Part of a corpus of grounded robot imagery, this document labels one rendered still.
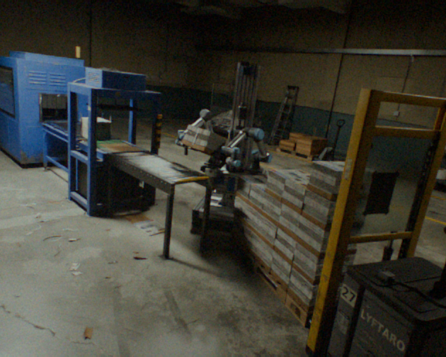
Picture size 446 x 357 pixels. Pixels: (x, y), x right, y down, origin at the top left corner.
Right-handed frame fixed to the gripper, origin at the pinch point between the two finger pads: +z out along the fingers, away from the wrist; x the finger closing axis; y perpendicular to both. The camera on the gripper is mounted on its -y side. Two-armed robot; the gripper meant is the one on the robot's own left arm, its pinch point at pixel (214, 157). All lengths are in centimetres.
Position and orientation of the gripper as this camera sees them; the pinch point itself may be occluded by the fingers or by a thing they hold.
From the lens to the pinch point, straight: 391.1
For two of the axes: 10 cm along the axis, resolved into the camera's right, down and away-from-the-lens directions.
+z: -6.9, -2.7, 6.7
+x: -6.3, -2.4, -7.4
